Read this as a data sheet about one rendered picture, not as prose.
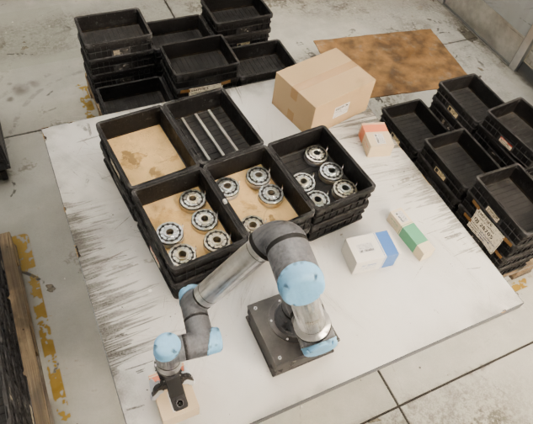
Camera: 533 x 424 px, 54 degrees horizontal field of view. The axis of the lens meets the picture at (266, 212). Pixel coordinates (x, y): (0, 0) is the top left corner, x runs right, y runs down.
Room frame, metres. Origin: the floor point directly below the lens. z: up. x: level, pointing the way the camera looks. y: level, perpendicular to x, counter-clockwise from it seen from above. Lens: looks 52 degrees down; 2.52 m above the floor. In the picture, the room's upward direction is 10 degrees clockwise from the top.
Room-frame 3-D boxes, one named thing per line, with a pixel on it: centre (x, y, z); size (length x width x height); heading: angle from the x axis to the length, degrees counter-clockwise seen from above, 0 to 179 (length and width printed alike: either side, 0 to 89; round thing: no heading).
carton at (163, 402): (0.55, 0.20, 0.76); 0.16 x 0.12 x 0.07; 32
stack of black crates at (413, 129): (2.53, -0.83, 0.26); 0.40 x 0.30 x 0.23; 32
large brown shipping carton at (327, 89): (2.15, -0.18, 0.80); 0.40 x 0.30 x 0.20; 135
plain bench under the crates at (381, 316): (1.42, 0.00, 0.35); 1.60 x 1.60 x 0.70; 32
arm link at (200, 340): (0.62, 0.12, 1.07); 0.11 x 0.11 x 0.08; 24
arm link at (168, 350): (0.57, 0.21, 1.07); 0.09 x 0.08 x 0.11; 114
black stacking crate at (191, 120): (1.65, 0.29, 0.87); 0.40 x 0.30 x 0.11; 38
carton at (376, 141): (1.93, -0.47, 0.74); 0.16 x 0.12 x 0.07; 18
